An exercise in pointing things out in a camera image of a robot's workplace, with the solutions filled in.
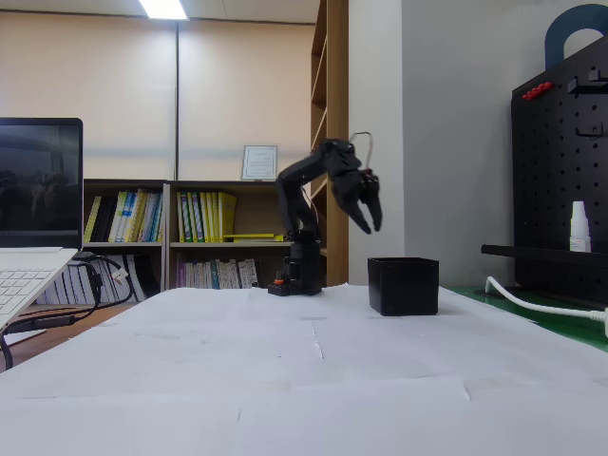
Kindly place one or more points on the flat yellow book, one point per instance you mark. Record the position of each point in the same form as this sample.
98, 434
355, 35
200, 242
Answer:
252, 236

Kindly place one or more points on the white paper sheet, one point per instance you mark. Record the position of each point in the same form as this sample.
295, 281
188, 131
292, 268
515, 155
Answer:
537, 418
214, 309
356, 427
342, 304
427, 347
190, 361
119, 427

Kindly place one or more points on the framed certificate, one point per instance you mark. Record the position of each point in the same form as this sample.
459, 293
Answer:
259, 161

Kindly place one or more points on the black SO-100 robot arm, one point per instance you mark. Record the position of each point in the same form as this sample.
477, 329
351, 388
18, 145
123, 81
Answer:
294, 199

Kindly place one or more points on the black book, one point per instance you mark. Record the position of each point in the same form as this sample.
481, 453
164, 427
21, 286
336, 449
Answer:
105, 218

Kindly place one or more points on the slanted yellow book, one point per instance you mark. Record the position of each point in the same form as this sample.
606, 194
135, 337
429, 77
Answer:
93, 218

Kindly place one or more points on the low brown bookcase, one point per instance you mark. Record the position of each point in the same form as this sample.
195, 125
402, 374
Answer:
209, 184
123, 183

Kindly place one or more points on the black pegboard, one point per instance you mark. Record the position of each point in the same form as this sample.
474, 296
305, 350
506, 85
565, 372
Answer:
546, 190

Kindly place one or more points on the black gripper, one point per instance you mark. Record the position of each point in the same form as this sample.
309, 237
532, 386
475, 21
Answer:
351, 194

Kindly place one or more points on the wide yellow binder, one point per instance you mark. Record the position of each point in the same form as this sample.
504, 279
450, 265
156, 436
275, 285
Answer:
227, 214

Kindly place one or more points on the beige roller blind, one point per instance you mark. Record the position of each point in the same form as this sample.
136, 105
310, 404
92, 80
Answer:
85, 95
242, 85

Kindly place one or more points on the yellow white book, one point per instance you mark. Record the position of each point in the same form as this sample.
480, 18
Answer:
121, 216

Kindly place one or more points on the black square cup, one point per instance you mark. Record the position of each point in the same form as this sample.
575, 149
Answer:
404, 290

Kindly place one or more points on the small white bottle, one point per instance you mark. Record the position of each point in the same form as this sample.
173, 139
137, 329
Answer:
579, 228

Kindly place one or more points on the black pegboard hook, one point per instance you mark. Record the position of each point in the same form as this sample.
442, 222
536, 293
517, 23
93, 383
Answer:
577, 88
589, 133

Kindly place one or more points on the dark blue arched object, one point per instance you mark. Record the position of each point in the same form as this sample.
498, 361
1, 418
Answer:
556, 33

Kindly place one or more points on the tall brown bookshelf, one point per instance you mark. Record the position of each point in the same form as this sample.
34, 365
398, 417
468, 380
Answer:
337, 95

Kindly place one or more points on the black orange table clamp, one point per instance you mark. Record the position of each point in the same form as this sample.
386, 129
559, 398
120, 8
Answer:
280, 281

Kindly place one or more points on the white laptop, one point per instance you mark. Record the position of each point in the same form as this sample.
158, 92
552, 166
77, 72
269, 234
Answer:
38, 190

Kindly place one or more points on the green yellow book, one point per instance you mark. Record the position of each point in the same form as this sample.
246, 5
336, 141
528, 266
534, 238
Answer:
183, 218

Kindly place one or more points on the ceiling light panel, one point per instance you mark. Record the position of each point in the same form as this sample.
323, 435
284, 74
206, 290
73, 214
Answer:
161, 8

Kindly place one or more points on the blue spine book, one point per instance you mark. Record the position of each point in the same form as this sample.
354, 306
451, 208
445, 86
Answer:
154, 218

